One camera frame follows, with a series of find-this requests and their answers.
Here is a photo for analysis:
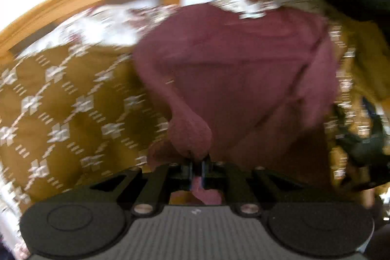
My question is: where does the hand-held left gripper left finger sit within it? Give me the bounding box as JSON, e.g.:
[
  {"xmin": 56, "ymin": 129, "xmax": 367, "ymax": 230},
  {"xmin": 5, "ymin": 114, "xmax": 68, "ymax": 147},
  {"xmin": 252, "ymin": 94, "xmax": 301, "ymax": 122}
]
[{"xmin": 90, "ymin": 161, "xmax": 194, "ymax": 216}]

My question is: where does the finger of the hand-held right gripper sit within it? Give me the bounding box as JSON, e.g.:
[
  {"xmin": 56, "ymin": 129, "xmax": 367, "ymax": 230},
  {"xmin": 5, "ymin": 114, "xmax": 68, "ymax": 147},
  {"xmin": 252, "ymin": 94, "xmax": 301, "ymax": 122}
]
[
  {"xmin": 360, "ymin": 96, "xmax": 388, "ymax": 146},
  {"xmin": 333, "ymin": 108, "xmax": 368, "ymax": 158}
]

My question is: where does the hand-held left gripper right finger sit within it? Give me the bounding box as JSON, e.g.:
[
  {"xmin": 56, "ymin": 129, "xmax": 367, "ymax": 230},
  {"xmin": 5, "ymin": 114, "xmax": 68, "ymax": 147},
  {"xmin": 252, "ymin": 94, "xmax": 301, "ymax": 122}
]
[{"xmin": 199, "ymin": 156, "xmax": 306, "ymax": 215}]

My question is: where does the maroon small garment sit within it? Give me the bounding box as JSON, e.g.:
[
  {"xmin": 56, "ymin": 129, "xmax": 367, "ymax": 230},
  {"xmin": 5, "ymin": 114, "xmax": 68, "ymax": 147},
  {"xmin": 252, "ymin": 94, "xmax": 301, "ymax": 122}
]
[{"xmin": 132, "ymin": 2, "xmax": 341, "ymax": 206}]

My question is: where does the brown satin printed blanket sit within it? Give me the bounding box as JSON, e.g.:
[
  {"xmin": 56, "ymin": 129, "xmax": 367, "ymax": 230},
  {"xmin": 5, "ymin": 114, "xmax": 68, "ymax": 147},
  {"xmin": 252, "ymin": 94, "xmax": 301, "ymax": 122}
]
[{"xmin": 326, "ymin": 15, "xmax": 390, "ymax": 187}]

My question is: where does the brown diamond-patterned bedsheet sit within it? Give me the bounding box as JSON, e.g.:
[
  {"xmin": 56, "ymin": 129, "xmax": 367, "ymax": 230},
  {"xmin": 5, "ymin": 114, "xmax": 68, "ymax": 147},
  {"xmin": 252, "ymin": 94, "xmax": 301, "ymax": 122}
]
[{"xmin": 0, "ymin": 35, "xmax": 174, "ymax": 218}]

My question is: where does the white floral bedding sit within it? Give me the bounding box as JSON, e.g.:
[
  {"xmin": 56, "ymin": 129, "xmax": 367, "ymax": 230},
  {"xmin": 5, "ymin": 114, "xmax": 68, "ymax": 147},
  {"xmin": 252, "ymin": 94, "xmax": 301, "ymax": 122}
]
[{"xmin": 59, "ymin": 0, "xmax": 308, "ymax": 49}]

